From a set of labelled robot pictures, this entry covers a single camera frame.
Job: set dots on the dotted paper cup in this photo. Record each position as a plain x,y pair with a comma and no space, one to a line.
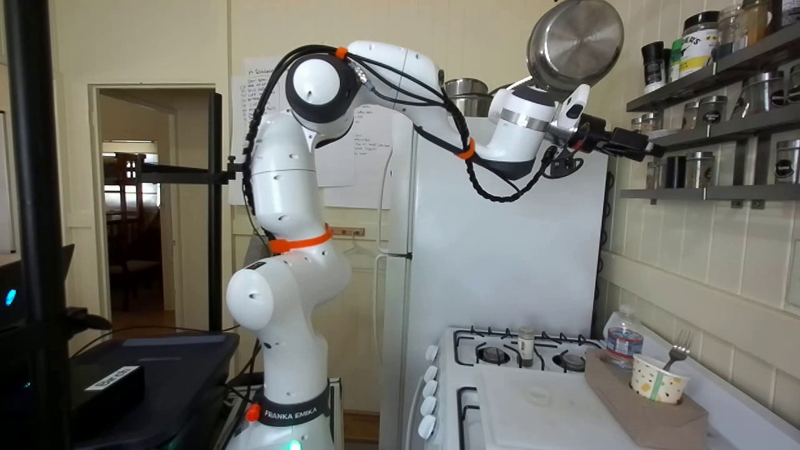
658,387

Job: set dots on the black monitor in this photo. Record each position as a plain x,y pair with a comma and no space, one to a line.
7,296

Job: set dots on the tall glass spice jar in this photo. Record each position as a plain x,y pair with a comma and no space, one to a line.
749,27
791,13

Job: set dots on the wooden wall hook rail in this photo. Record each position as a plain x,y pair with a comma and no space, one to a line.
349,232

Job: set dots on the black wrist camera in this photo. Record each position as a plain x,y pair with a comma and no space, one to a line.
566,163

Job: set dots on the white refrigerator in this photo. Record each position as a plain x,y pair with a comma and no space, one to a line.
501,267

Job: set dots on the black table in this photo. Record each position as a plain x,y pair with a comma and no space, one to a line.
167,367

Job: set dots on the small jar with beige lid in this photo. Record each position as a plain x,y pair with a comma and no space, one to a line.
524,346

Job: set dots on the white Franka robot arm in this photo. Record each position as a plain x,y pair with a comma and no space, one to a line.
292,167

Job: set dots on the white gas stove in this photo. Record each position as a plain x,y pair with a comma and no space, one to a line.
447,367

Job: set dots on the dark spice jar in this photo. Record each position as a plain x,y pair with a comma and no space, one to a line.
653,66

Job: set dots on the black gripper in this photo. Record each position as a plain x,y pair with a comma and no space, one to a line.
619,139

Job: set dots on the white cutting board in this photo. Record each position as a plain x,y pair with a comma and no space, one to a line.
542,409

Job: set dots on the large jar with black lid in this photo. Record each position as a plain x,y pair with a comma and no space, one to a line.
699,47

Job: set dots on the metal wall spice rack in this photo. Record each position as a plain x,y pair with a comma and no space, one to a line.
709,194

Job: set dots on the small glass spice jar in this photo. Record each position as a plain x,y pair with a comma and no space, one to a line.
704,171
656,174
644,122
694,114
676,171
717,112
789,163
756,94
791,83

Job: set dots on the hanging steel pan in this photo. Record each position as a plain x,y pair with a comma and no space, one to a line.
577,42

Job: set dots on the thick black pole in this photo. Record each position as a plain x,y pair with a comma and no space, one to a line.
38,208

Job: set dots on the black box with white label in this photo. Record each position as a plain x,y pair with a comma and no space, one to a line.
108,389

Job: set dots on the white stove knob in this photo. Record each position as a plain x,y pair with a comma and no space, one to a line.
429,392
431,373
429,406
431,351
427,429

